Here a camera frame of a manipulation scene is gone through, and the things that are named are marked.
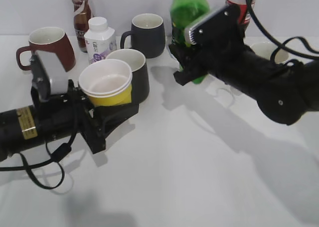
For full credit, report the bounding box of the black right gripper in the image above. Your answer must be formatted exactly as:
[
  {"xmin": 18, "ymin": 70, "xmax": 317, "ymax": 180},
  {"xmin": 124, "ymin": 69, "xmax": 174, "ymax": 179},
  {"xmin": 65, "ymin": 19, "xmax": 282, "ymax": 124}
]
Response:
[{"xmin": 168, "ymin": 30, "xmax": 247, "ymax": 85}]

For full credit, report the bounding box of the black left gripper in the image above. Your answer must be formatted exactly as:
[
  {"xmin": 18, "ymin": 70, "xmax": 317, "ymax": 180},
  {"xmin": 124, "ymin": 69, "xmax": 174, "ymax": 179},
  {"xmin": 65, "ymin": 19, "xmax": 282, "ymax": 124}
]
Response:
[{"xmin": 31, "ymin": 80, "xmax": 139, "ymax": 154}]

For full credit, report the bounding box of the yellow paper cup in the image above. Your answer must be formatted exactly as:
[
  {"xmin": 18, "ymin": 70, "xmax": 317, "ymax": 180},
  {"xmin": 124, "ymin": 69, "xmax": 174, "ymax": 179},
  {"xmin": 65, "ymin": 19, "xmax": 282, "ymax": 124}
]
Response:
[{"xmin": 78, "ymin": 59, "xmax": 133, "ymax": 107}]

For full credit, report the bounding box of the green plastic soda bottle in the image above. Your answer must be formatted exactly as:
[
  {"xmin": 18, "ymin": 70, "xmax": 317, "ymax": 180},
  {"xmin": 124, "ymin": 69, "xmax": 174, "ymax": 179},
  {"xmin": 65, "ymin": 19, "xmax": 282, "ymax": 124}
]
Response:
[{"xmin": 170, "ymin": 0, "xmax": 210, "ymax": 85}]

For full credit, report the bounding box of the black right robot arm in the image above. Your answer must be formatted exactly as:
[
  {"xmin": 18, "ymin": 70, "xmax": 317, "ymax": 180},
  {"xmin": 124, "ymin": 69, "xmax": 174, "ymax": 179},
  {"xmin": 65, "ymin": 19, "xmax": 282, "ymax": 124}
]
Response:
[{"xmin": 169, "ymin": 31, "xmax": 319, "ymax": 125}]

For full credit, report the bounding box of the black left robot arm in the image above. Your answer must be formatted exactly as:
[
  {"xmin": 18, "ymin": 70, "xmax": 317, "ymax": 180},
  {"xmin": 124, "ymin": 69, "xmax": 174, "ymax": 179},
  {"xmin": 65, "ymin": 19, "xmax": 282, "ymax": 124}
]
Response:
[{"xmin": 0, "ymin": 81, "xmax": 139, "ymax": 161}]

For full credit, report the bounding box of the dark grey mug back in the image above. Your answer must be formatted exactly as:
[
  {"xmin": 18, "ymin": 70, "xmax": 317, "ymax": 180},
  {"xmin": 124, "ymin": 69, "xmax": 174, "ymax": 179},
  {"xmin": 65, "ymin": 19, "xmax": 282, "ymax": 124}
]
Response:
[{"xmin": 120, "ymin": 13, "xmax": 165, "ymax": 59}]

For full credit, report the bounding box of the black mug front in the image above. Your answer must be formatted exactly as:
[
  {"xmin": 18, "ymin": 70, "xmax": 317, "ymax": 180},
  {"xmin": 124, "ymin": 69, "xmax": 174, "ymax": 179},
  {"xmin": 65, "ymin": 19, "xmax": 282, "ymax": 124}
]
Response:
[{"xmin": 107, "ymin": 48, "xmax": 150, "ymax": 104}]

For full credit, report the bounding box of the cola bottle red label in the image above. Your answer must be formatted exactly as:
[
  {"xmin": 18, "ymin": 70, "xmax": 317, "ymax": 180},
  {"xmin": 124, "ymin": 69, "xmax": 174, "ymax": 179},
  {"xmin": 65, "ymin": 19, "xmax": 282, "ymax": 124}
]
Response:
[{"xmin": 225, "ymin": 0, "xmax": 251, "ymax": 37}]

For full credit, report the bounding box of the white milk carton bottle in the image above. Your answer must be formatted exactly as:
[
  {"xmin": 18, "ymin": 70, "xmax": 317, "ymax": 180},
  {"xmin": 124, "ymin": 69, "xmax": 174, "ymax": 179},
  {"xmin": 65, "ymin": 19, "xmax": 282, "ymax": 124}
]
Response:
[{"xmin": 84, "ymin": 17, "xmax": 117, "ymax": 64}]

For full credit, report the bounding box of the white ceramic mug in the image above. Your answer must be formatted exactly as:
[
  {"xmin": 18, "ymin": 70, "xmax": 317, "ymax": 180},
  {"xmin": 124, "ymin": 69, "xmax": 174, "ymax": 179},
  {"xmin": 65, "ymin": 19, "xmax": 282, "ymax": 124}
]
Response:
[{"xmin": 250, "ymin": 42, "xmax": 289, "ymax": 64}]

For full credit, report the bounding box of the dark red ceramic mug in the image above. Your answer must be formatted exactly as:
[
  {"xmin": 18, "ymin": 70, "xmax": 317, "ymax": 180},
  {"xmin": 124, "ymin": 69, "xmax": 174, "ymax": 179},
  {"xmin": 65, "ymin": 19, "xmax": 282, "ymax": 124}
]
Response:
[{"xmin": 15, "ymin": 27, "xmax": 76, "ymax": 72}]

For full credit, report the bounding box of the brown coffee drink bottle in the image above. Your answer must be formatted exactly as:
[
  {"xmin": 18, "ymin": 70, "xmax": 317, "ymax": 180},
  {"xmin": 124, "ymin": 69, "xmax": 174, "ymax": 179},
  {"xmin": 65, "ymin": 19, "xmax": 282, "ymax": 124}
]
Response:
[{"xmin": 72, "ymin": 0, "xmax": 92, "ymax": 53}]

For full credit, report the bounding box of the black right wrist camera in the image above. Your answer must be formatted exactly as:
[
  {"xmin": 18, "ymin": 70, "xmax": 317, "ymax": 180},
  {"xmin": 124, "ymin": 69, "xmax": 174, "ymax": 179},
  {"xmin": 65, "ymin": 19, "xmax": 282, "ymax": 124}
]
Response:
[{"xmin": 184, "ymin": 4, "xmax": 241, "ymax": 45}]

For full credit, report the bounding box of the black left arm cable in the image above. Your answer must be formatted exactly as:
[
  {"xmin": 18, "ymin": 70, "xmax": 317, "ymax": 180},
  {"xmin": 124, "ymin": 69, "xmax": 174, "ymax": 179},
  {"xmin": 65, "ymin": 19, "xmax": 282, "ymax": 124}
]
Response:
[{"xmin": 0, "ymin": 105, "xmax": 78, "ymax": 189}]

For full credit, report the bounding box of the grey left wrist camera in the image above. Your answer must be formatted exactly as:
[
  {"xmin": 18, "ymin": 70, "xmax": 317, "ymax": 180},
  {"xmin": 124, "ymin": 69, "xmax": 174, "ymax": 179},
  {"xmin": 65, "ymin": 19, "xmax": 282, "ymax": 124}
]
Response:
[{"xmin": 29, "ymin": 50, "xmax": 69, "ymax": 103}]

